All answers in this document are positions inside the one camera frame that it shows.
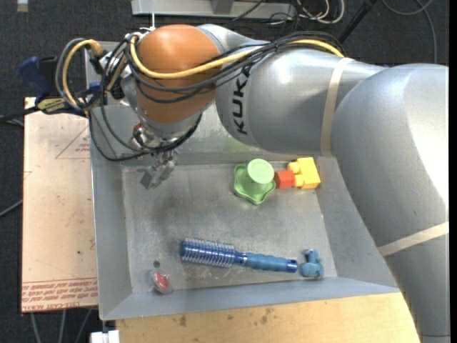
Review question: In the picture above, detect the blue toy animal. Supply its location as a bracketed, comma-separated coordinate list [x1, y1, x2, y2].
[298, 248, 326, 279]

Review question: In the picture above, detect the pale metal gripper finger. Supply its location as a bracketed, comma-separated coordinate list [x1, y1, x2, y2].
[140, 166, 159, 191]
[156, 158, 177, 188]

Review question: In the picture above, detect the yellow and red toy block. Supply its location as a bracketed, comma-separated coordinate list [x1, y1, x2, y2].
[273, 156, 322, 191]

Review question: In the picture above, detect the green plastic cup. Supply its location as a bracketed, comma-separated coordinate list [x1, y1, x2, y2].
[233, 158, 278, 206]

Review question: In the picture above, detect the red and clear spinning top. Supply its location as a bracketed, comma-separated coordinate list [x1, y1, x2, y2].
[149, 269, 175, 296]

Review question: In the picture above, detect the grey metal bin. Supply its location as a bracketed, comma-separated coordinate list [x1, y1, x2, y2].
[84, 40, 401, 322]

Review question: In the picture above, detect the brown cardboard board, red print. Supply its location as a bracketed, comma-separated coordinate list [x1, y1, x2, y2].
[20, 96, 100, 314]

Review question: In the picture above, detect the blue round hairbrush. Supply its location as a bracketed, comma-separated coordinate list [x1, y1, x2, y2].
[179, 237, 298, 274]

